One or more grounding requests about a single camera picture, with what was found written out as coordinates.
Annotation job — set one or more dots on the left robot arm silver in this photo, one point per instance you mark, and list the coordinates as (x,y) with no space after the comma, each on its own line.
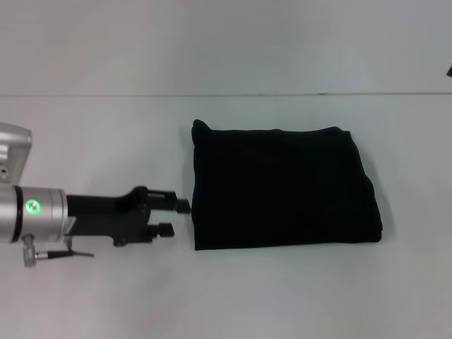
(28,197)

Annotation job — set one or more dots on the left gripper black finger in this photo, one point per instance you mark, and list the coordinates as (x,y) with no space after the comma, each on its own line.
(162,229)
(169,203)

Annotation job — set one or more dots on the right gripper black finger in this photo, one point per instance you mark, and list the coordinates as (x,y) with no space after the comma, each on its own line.
(449,71)

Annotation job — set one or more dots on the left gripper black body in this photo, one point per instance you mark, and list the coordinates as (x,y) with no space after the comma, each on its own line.
(102,219)

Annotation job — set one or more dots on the black t-shirt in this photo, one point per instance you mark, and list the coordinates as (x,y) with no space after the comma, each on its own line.
(282,190)

